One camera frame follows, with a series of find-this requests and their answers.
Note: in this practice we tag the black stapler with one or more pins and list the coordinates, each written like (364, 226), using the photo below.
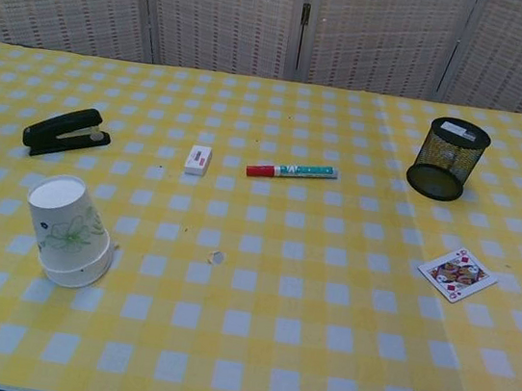
(61, 128)

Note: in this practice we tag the yellow white checkered tablecloth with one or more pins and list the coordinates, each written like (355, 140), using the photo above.
(520, 217)
(222, 336)

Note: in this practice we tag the white floral paper cup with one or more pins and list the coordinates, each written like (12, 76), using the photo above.
(64, 211)
(76, 277)

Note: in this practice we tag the red-capped teal white marker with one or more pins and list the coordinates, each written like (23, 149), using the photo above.
(293, 171)

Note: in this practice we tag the white eraser with pink label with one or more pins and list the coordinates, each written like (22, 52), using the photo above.
(198, 160)

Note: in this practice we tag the black mesh pen holder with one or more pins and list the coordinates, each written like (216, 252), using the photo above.
(441, 157)

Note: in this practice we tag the metal screen hinge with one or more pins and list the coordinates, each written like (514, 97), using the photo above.
(306, 12)

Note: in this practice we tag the queen of diamonds playing card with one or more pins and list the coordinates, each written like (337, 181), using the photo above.
(456, 274)

